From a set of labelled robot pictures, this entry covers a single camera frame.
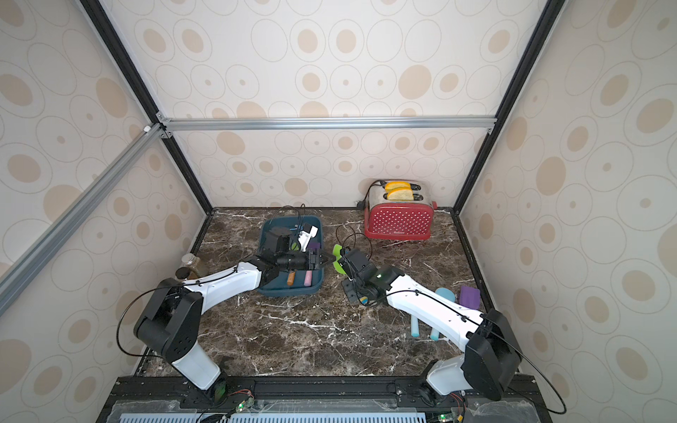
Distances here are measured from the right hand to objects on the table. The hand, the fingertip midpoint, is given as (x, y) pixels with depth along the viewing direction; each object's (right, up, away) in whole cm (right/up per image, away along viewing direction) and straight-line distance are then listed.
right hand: (351, 287), depth 82 cm
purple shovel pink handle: (-11, +12, -5) cm, 17 cm away
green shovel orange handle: (-21, +1, +13) cm, 25 cm away
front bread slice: (+19, +31, +15) cm, 39 cm away
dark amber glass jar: (-58, +3, +8) cm, 58 cm away
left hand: (-4, +9, 0) cm, 10 cm away
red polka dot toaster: (+18, +25, +15) cm, 35 cm away
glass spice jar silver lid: (-55, +7, +9) cm, 56 cm away
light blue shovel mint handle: (+20, -13, +2) cm, 24 cm away
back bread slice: (+15, +35, +19) cm, 43 cm away
